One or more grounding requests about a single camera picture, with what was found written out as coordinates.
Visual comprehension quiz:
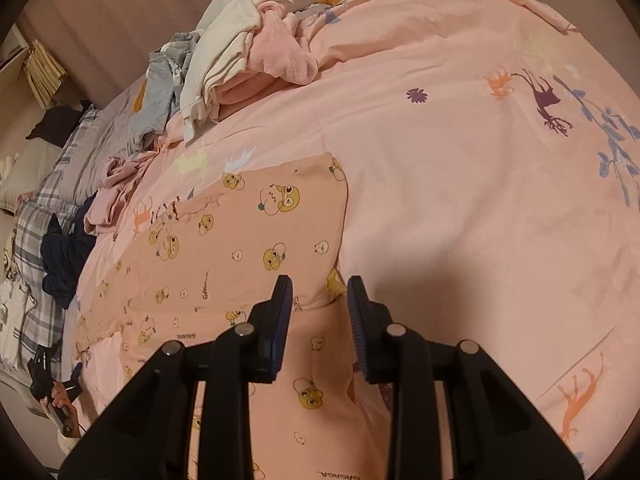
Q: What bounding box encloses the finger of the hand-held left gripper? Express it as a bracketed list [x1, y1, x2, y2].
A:
[62, 360, 84, 403]

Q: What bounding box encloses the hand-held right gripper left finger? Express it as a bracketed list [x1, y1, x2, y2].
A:
[57, 275, 294, 480]

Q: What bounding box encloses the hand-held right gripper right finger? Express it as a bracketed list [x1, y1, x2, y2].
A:
[347, 275, 584, 480]

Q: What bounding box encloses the orange cartoon print garment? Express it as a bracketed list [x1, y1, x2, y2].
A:
[75, 155, 396, 480]

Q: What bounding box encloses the person's left hand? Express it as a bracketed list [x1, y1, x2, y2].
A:
[47, 382, 81, 428]

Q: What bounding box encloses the white printed cloth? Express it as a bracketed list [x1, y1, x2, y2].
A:
[0, 250, 46, 366]

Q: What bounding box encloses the navy garment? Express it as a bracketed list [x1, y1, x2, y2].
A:
[40, 195, 98, 311]

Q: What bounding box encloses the plaid grey bed sheet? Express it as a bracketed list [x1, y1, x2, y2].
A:
[10, 105, 101, 376]

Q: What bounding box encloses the pink animal print blanket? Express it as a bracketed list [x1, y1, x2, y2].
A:
[75, 0, 640, 480]

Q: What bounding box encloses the small pink garment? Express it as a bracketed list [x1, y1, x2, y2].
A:
[82, 152, 166, 236]

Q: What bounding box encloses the beige pillow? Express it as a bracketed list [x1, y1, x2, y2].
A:
[0, 140, 66, 211]

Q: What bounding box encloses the black cloth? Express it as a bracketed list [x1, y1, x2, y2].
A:
[25, 105, 86, 148]

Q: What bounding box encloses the grey garment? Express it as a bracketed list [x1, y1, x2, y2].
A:
[127, 30, 203, 153]

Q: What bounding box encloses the grey pillow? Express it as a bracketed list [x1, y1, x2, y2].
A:
[65, 80, 151, 201]

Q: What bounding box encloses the pink fleece garment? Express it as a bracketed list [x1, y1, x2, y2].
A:
[215, 0, 321, 111]

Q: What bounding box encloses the cream cloth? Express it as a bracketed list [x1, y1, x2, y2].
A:
[179, 0, 301, 141]

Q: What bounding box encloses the pink curtain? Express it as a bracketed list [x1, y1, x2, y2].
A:
[20, 0, 226, 106]

